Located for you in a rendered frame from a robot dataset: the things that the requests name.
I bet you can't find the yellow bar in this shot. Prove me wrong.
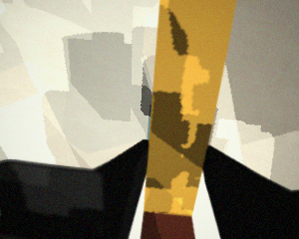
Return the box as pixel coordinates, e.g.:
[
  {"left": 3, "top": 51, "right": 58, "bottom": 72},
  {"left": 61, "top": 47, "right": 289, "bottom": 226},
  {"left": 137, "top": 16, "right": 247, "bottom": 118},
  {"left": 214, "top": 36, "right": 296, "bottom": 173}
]
[{"left": 140, "top": 0, "right": 237, "bottom": 239}]

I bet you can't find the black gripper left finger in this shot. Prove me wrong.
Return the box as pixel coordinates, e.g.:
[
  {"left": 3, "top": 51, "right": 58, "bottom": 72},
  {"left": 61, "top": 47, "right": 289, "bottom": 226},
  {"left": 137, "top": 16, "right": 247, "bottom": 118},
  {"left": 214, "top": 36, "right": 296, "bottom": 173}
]
[{"left": 0, "top": 139, "right": 150, "bottom": 239}]

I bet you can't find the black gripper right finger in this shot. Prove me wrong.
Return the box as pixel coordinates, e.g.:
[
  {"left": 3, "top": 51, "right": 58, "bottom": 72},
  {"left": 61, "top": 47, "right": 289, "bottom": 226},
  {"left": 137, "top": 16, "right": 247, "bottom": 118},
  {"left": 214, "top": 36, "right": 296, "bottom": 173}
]
[{"left": 202, "top": 145, "right": 299, "bottom": 239}]

